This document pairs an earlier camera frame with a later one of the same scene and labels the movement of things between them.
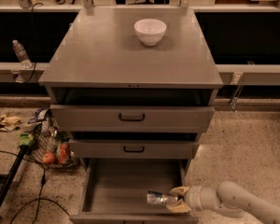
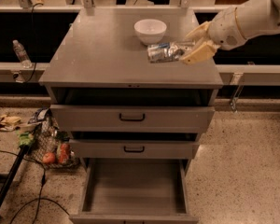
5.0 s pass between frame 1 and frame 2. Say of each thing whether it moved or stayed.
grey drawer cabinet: stayed
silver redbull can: moved
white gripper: moved
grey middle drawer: stayed
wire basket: stayed
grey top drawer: stayed
